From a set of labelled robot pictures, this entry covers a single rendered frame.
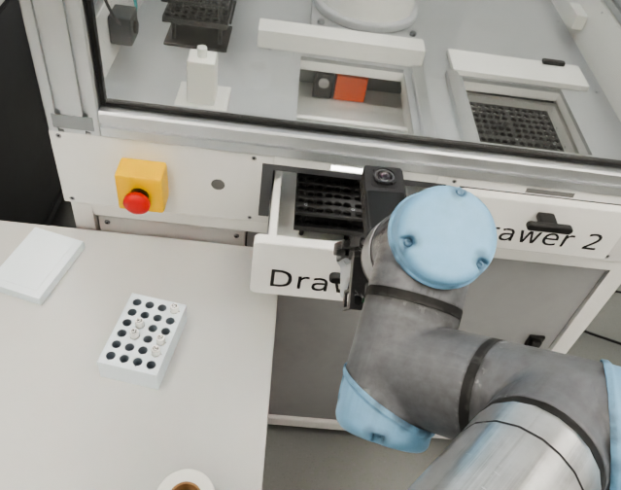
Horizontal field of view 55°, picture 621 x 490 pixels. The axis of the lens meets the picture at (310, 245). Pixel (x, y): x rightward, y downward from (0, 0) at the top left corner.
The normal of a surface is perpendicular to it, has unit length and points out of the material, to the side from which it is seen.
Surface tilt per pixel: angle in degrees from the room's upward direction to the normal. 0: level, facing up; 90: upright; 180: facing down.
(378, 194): 4
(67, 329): 0
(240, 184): 90
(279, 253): 90
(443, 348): 31
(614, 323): 0
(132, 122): 90
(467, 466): 37
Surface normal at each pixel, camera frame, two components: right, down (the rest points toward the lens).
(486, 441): -0.18, -0.95
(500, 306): -0.03, 0.73
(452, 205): 0.09, -0.13
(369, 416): -0.42, -0.23
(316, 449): 0.12, -0.68
